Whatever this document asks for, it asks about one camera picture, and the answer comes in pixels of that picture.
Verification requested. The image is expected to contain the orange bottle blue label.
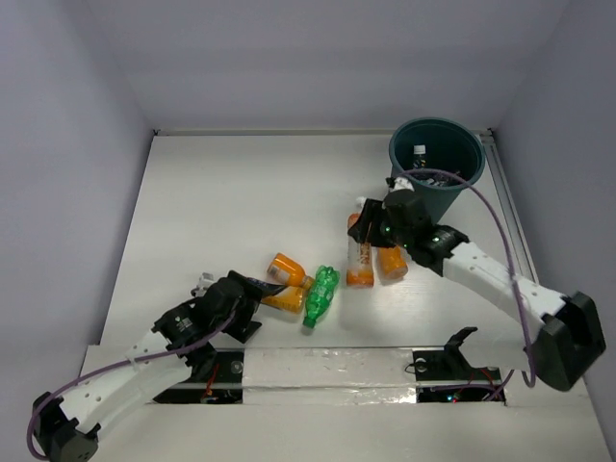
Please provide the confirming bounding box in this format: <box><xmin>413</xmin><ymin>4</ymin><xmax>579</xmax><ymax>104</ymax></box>
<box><xmin>261</xmin><ymin>286</ymin><xmax>305</xmax><ymax>314</ymax></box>

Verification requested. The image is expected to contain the tall orange bottle white cap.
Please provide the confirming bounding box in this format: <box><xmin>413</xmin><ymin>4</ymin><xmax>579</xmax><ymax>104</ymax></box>
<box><xmin>346</xmin><ymin>195</ymin><xmax>375</xmax><ymax>289</ymax></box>

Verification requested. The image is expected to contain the clear Pepsi bottle black cap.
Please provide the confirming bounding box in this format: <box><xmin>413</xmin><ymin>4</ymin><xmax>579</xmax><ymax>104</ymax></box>
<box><xmin>417</xmin><ymin>170</ymin><xmax>459</xmax><ymax>188</ymax></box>

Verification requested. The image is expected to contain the clear Pocari bottle white cap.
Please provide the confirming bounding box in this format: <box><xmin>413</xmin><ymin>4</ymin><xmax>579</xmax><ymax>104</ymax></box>
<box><xmin>413</xmin><ymin>144</ymin><xmax>427</xmax><ymax>169</ymax></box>

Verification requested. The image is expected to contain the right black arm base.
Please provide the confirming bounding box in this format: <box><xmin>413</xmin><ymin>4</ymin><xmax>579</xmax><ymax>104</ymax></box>
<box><xmin>404</xmin><ymin>326</ymin><xmax>502</xmax><ymax>404</ymax></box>

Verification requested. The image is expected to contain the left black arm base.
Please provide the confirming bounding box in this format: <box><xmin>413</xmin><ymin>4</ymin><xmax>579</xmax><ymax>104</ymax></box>
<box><xmin>153</xmin><ymin>349</ymin><xmax>244</xmax><ymax>405</ymax></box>

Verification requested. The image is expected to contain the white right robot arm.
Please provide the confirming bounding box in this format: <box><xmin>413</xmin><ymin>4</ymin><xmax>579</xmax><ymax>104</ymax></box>
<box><xmin>347</xmin><ymin>189</ymin><xmax>606</xmax><ymax>392</ymax></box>

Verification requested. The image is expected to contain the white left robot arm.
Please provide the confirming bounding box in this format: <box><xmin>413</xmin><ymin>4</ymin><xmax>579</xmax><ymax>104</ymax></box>
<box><xmin>27</xmin><ymin>271</ymin><xmax>264</xmax><ymax>461</ymax></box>

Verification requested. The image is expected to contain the dark teal plastic bin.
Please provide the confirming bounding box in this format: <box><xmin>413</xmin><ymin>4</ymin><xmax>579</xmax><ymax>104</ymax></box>
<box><xmin>389</xmin><ymin>117</ymin><xmax>486</xmax><ymax>222</ymax></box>

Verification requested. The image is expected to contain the small orange bottle white label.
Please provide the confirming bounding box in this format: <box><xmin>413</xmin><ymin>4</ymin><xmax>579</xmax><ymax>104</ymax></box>
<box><xmin>267</xmin><ymin>253</ymin><xmax>314</xmax><ymax>290</ymax></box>

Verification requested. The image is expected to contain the small orange juice bottle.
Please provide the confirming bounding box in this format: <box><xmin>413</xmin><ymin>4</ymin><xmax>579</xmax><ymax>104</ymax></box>
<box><xmin>377</xmin><ymin>246</ymin><xmax>408</xmax><ymax>280</ymax></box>

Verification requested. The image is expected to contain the silver tape strip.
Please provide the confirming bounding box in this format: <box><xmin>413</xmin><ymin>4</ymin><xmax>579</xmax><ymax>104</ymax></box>
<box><xmin>242</xmin><ymin>347</ymin><xmax>417</xmax><ymax>405</ymax></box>

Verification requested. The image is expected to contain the crushed green plastic bottle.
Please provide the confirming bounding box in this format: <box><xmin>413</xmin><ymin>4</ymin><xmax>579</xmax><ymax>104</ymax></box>
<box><xmin>302</xmin><ymin>266</ymin><xmax>340</xmax><ymax>329</ymax></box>

